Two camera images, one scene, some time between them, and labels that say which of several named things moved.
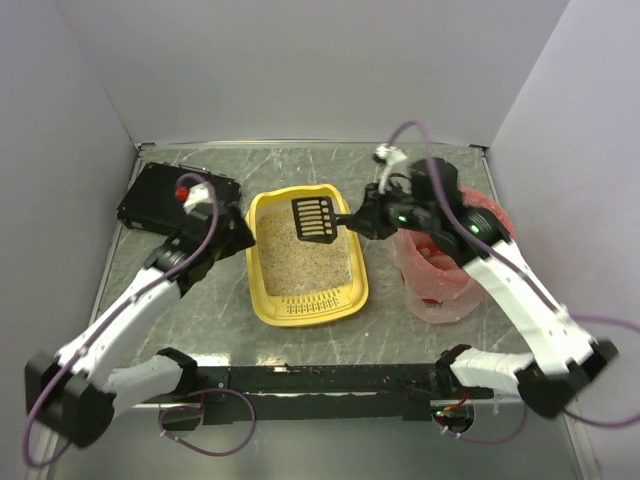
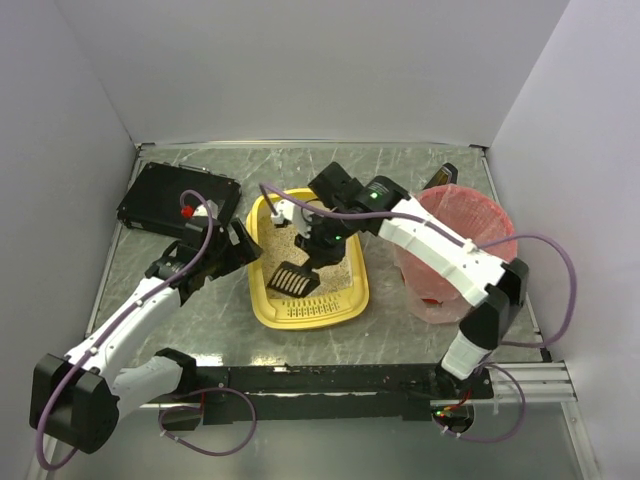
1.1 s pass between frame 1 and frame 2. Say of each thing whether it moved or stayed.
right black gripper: moved
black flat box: stayed
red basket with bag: stayed
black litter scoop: moved
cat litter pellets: stayed
